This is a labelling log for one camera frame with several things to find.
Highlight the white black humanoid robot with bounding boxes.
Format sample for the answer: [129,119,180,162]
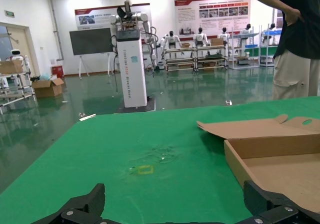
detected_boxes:
[193,26,210,47]
[262,23,278,44]
[161,30,182,52]
[217,26,231,44]
[239,23,253,41]

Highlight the beige door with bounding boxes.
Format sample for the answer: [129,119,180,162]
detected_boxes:
[0,22,41,78]

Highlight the large brown cardboard carton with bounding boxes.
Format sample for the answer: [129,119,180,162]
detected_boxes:
[0,60,24,75]

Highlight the white tube frame workbench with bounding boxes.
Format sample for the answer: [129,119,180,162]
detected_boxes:
[162,47,196,72]
[194,44,229,71]

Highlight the open brown cardboard box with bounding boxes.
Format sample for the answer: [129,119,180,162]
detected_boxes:
[196,114,320,214]

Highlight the small white round-head robot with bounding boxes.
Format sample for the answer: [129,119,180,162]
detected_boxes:
[9,49,26,64]

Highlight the person black shirt beige trousers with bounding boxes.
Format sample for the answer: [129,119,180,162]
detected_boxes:
[249,0,320,101]

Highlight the red box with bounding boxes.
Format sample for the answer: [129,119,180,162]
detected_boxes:
[51,65,65,79]

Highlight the bystander bare forearm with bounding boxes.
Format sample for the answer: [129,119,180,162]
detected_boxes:
[249,0,292,16]

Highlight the green table cloth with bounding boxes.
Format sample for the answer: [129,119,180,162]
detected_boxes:
[0,96,320,224]

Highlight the white strip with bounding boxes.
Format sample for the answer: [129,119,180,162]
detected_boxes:
[79,113,97,121]

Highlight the black screen on white stand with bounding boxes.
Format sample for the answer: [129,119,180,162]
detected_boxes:
[69,28,115,79]

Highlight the white metal shelf rack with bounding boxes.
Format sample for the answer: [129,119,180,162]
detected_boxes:
[228,25,261,70]
[258,23,283,67]

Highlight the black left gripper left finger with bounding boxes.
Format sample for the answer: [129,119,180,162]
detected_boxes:
[31,183,113,224]

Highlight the yellow tape square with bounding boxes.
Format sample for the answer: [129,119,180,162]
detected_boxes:
[136,165,155,176]

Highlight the white tube frame rack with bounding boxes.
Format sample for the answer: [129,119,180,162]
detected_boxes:
[0,68,38,114]

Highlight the white wall pipe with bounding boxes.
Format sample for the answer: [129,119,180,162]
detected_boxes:
[47,0,65,62]

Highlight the large red-white wall poster board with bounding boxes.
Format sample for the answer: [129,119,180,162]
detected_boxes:
[174,0,252,38]

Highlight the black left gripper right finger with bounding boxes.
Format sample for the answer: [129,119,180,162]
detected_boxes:
[237,180,320,224]

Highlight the open cardboard carton with flaps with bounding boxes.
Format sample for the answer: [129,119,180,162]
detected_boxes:
[31,78,65,98]

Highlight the bystander bare hand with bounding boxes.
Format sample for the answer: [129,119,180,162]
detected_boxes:
[284,8,306,27]

